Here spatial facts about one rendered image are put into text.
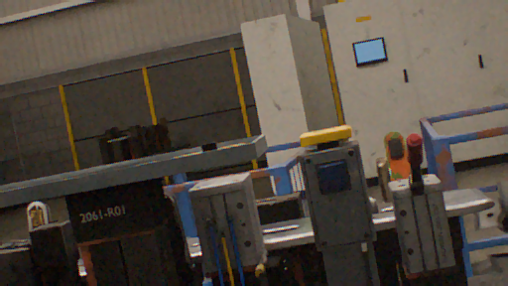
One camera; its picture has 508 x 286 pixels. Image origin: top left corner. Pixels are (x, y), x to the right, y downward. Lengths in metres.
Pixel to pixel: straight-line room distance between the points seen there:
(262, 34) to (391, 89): 1.50
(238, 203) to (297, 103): 7.95
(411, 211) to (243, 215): 0.22
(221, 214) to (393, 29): 7.97
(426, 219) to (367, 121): 7.93
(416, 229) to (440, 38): 7.95
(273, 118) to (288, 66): 0.59
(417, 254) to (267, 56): 8.03
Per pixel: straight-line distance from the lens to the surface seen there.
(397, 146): 1.45
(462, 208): 1.24
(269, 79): 9.11
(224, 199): 1.12
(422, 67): 9.03
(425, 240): 1.13
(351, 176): 0.95
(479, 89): 9.07
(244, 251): 1.13
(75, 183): 0.96
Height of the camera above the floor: 1.22
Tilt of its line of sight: 3 degrees down
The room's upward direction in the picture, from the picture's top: 11 degrees counter-clockwise
